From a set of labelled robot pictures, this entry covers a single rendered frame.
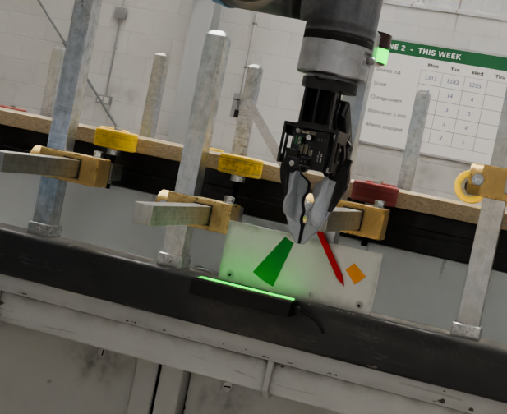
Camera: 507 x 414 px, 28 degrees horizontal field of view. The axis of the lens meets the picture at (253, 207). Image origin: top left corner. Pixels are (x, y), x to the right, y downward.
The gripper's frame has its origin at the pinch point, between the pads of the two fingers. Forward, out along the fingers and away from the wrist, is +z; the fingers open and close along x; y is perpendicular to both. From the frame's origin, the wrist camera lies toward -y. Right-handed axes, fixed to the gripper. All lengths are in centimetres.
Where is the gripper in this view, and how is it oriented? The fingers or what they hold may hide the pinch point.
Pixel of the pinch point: (302, 233)
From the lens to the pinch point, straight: 134.4
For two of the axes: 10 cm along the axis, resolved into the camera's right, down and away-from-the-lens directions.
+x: 9.4, 2.1, -2.8
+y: -2.8, -0.1, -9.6
